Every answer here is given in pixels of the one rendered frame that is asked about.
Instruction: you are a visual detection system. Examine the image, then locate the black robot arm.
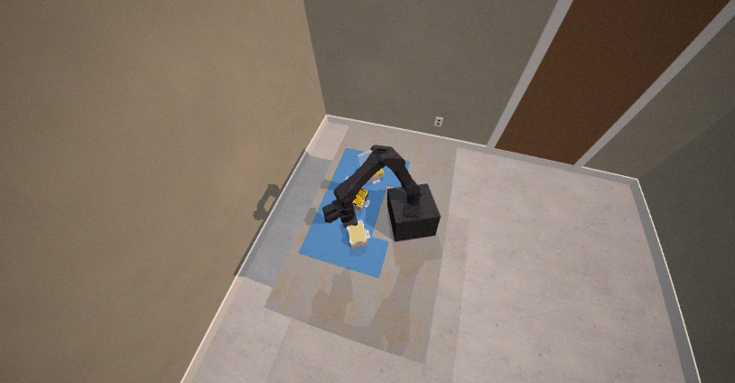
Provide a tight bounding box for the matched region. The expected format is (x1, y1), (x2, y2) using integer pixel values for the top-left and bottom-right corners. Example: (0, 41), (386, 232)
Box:
(322, 145), (422, 223)

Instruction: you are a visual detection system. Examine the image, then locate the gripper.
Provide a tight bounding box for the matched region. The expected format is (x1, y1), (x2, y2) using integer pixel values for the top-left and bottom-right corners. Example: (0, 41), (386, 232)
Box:
(341, 210), (358, 228)

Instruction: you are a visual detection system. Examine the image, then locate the blue flat mat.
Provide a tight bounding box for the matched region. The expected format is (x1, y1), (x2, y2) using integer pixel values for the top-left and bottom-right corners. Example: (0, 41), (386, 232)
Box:
(299, 148), (402, 278)

